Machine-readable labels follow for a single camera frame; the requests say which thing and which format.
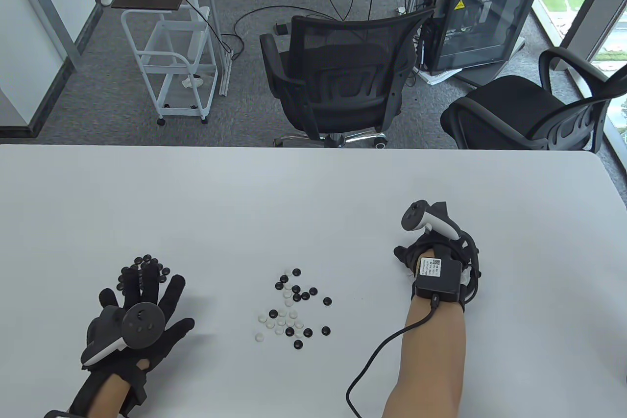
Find white rolling cart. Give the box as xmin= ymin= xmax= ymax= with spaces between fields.
xmin=121 ymin=6 xmax=218 ymax=125

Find black white left hand controller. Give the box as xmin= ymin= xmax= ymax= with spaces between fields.
xmin=80 ymin=303 xmax=165 ymax=368

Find black white right hand controller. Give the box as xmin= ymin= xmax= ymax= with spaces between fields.
xmin=401 ymin=200 xmax=464 ymax=242

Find pile of mixed Go stones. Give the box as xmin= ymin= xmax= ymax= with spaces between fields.
xmin=255 ymin=268 xmax=332 ymax=350

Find black wrist box cable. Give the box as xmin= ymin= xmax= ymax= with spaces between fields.
xmin=345 ymin=293 xmax=441 ymax=418

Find black office chair curved armrests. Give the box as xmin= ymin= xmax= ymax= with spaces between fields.
xmin=440 ymin=47 xmax=627 ymax=151

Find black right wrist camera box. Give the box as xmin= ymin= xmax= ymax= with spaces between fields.
xmin=414 ymin=257 xmax=464 ymax=302

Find black white hand controller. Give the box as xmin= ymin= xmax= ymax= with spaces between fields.
xmin=401 ymin=200 xmax=464 ymax=242
xmin=80 ymin=303 xmax=165 ymax=368

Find black mesh office chair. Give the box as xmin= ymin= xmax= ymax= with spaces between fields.
xmin=260 ymin=7 xmax=436 ymax=149

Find person's left forearm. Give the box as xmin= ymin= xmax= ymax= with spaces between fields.
xmin=71 ymin=373 xmax=147 ymax=418

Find group of black Go stones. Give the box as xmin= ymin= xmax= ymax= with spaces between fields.
xmin=118 ymin=254 xmax=171 ymax=291

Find person's right forearm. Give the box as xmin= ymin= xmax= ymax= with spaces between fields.
xmin=382 ymin=252 xmax=467 ymax=418

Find person's right hand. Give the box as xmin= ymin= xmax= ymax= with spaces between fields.
xmin=394 ymin=231 xmax=483 ymax=312

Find aluminium profile rods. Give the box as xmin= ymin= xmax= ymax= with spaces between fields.
xmin=198 ymin=0 xmax=233 ymax=95

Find white papers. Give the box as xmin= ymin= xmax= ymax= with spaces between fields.
xmin=416 ymin=68 xmax=463 ymax=85

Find person's left hand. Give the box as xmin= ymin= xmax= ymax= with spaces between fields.
xmin=82 ymin=262 xmax=195 ymax=404

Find black glass computer tower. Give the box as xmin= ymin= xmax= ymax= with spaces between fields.
xmin=422 ymin=0 xmax=542 ymax=73

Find black looped floor cable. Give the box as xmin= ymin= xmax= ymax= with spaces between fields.
xmin=234 ymin=5 xmax=338 ymax=62

